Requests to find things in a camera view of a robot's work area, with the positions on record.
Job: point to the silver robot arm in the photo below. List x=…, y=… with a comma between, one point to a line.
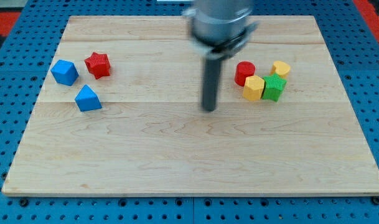
x=219, y=29

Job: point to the blue triangle block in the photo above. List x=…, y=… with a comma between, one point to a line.
x=87, y=99

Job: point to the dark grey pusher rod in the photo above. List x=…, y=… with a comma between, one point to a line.
x=210, y=85

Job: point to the red cylinder block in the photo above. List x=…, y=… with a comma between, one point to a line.
x=244, y=69

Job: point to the yellow hexagon block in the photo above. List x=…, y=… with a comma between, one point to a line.
x=253, y=88

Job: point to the green star block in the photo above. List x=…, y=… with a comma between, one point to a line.
x=274, y=85

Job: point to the red star block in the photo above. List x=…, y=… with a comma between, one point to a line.
x=98, y=65

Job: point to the yellow heart block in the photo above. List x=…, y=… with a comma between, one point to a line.
x=280, y=68

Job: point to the blue cube block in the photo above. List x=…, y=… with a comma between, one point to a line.
x=64, y=72

